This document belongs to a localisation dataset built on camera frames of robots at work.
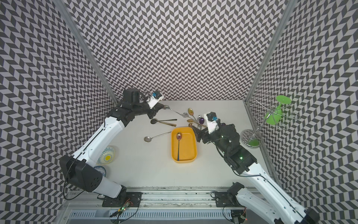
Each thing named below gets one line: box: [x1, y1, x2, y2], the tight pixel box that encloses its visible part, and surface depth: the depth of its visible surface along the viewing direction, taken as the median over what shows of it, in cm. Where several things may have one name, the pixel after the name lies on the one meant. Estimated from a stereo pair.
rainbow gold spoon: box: [187, 107, 198, 122], surface depth 114 cm
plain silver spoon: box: [143, 131, 173, 143], surface depth 98 cm
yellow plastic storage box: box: [171, 126, 198, 164], surface depth 95 cm
